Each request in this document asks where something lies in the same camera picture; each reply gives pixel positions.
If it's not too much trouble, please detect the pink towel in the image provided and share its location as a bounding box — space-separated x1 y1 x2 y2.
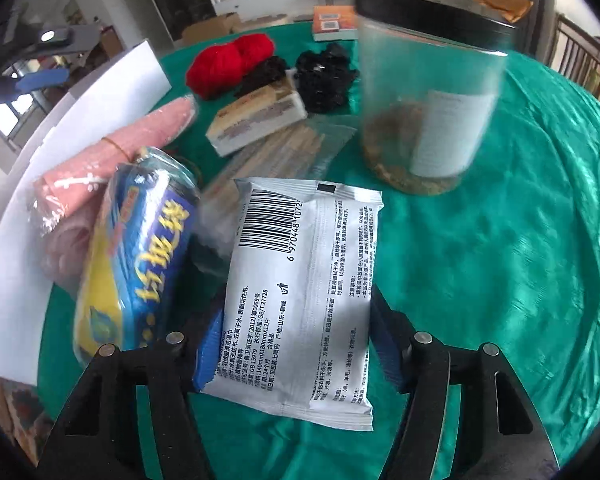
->
30 96 199 292

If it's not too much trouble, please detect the orange book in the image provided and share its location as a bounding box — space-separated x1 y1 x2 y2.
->
312 5 359 42

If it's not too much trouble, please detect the clear jar with black lid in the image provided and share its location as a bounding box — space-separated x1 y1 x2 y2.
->
352 0 519 196

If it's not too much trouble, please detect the green satin tablecloth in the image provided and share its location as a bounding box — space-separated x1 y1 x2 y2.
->
40 15 600 480

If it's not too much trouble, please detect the blue yellow garbage bag roll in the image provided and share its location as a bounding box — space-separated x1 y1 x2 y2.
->
74 146 203 368

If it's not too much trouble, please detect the brown cardboard box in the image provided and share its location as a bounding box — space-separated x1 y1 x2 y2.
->
182 12 242 44

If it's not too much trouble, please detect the white wet wipe packet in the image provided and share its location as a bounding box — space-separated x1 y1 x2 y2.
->
192 177 385 432

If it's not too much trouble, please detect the orange lounge chair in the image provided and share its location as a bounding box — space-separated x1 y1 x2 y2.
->
424 0 534 24

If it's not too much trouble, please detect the white low cabinet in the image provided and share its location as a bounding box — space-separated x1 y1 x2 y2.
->
215 0 361 25

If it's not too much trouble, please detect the wooden slatted chair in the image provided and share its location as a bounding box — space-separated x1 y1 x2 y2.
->
550 12 600 113

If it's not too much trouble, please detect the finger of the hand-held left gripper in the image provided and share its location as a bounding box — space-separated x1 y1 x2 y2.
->
0 66 72 111

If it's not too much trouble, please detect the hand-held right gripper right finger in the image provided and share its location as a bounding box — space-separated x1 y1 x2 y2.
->
367 285 561 480

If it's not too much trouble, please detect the beige white paper box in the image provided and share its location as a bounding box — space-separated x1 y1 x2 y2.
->
205 81 309 157

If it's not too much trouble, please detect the red yarn ball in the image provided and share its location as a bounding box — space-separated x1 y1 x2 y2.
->
186 33 276 101

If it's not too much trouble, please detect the bag of cotton swabs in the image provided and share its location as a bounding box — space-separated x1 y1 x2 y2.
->
200 117 359 261

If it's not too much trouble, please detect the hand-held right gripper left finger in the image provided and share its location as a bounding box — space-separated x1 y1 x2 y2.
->
35 305 226 480

